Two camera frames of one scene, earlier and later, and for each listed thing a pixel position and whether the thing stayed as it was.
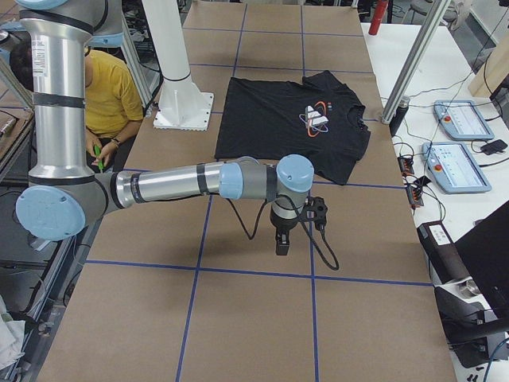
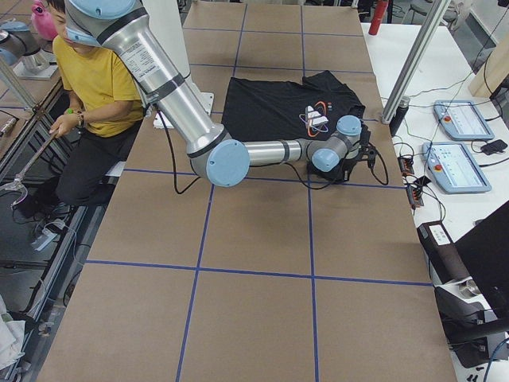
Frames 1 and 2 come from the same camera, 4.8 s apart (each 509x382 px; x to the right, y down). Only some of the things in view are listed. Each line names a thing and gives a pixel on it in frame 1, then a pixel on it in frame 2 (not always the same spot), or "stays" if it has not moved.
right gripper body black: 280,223 -> 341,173
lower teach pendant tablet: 454,168 stays
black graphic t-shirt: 319,119 stays
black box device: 446,259 stays
